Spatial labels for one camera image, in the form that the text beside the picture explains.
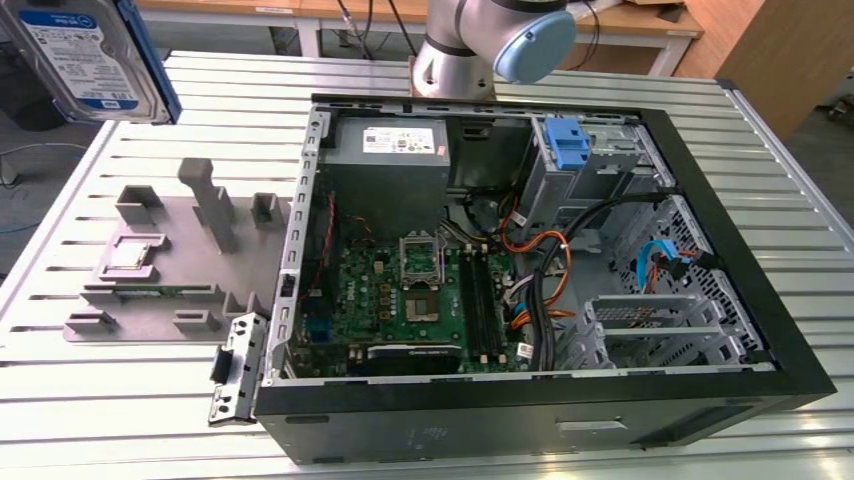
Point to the hard disk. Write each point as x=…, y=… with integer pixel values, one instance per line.
x=73, y=60

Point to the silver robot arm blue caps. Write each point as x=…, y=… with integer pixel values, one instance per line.
x=447, y=65

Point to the metal disk bay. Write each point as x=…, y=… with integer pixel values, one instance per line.
x=667, y=332

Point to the green motherboard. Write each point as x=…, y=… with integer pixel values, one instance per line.
x=374, y=272

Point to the grey power supply unit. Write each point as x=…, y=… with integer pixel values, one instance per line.
x=387, y=190

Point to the CPU socket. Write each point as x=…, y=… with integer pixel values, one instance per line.
x=423, y=306

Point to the black RAM slot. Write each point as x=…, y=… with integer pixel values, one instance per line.
x=494, y=310
x=475, y=300

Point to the black graphics card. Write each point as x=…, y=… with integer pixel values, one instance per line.
x=414, y=357

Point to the blue plastic drive latch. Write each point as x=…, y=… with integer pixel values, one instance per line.
x=563, y=142

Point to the metal optical drive cage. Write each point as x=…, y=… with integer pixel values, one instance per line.
x=600, y=175

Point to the grey parts rack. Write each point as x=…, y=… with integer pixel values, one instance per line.
x=193, y=260

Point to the black PC case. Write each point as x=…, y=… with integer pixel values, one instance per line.
x=534, y=430

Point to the green RAM stick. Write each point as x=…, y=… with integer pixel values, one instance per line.
x=149, y=294

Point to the silver CPU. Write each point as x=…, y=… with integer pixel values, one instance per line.
x=128, y=259

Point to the black round bin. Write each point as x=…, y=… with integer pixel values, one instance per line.
x=29, y=112

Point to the wooden cabinet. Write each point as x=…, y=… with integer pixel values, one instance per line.
x=787, y=60

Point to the hinged grey metal bracket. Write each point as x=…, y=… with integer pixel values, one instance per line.
x=243, y=360

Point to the wooden desk white frame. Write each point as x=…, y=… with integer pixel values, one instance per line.
x=234, y=6
x=641, y=22

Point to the white post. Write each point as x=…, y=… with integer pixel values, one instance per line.
x=8, y=172

